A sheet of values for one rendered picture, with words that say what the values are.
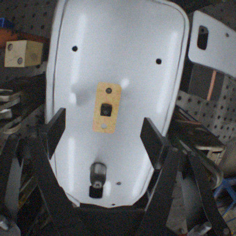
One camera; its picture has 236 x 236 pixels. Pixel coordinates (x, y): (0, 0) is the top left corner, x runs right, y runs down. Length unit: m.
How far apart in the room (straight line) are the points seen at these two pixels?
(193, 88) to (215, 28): 0.13
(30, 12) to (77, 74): 0.45
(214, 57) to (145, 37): 0.13
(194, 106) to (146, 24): 0.48
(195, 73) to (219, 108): 0.48
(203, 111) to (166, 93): 0.46
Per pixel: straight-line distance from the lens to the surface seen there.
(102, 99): 0.24
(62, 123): 0.19
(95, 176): 0.27
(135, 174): 0.33
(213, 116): 0.75
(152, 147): 0.16
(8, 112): 0.22
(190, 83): 0.30
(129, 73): 0.24
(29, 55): 0.21
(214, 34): 0.31
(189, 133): 0.31
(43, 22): 0.60
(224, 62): 0.32
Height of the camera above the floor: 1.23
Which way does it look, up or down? 68 degrees down
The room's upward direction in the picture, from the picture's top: 170 degrees clockwise
